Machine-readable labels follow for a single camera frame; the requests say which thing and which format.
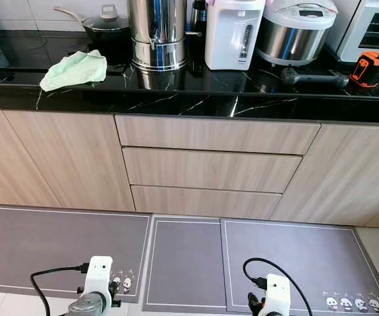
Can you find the white toaster oven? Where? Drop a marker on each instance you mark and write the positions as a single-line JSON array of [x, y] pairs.
[[374, 33]]

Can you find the grey panda floor mat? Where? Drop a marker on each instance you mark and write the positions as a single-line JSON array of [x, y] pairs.
[[308, 263], [44, 243]]

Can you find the steel water urn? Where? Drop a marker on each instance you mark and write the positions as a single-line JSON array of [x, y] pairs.
[[156, 33]]

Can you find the white electric thermo pot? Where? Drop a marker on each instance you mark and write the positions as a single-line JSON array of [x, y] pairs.
[[232, 39]]

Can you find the plain grey floor mat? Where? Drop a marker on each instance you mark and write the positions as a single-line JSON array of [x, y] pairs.
[[182, 263]]

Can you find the black handheld tool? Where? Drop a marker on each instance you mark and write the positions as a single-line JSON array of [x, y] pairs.
[[314, 78]]

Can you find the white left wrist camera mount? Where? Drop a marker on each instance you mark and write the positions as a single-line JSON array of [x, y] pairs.
[[98, 273]]

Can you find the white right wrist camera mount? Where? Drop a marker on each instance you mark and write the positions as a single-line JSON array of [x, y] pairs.
[[278, 293]]

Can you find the silver rice cooker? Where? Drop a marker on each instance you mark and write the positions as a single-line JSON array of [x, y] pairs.
[[294, 36]]

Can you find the wooden cabinet door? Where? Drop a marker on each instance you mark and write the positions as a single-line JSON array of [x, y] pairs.
[[4, 164], [347, 178], [77, 164]]

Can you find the green cloth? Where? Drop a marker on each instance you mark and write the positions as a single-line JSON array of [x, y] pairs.
[[74, 69]]

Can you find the orange black tool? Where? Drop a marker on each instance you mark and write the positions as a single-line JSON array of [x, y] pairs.
[[370, 69]]

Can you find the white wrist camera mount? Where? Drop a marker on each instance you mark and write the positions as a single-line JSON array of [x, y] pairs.
[[98, 273], [278, 293]]

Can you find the black flask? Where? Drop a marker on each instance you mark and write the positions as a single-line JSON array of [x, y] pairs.
[[198, 20]]

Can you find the black pot with lid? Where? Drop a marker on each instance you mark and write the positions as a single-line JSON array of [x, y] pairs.
[[107, 39]]

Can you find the wooden drawer front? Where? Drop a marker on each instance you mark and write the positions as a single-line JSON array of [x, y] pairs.
[[205, 202], [215, 135], [212, 170]]

